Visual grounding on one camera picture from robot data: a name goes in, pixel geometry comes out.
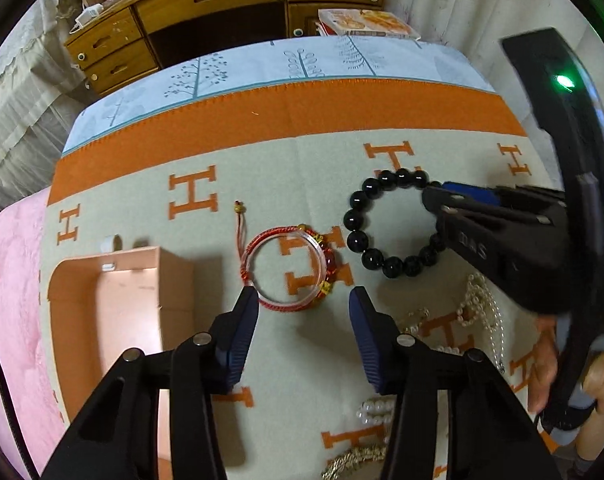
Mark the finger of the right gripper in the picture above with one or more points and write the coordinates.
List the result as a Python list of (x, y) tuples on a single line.
[(530, 232), (517, 195)]

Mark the orange picture book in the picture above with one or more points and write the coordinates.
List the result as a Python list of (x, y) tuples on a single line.
[(363, 22)]

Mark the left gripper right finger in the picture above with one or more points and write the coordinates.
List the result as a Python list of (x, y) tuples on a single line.
[(490, 435)]

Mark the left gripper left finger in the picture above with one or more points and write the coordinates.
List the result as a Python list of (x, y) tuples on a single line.
[(114, 436)]

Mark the small gold charm jewelry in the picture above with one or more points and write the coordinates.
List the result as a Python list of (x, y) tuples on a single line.
[(412, 322)]

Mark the light blue tree bedsheet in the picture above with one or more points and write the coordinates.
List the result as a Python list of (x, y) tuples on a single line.
[(269, 63)]

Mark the white lace covered piano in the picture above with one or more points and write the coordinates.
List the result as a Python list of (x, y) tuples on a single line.
[(41, 95)]

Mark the pink quilt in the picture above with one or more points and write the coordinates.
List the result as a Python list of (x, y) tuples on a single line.
[(22, 352)]

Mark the orange H pattern blanket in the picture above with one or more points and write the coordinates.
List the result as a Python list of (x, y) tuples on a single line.
[(252, 188)]

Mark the wooden desk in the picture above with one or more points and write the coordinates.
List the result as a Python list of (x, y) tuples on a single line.
[(135, 38)]

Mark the pink open box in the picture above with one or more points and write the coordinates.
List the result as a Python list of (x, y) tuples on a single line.
[(101, 305)]

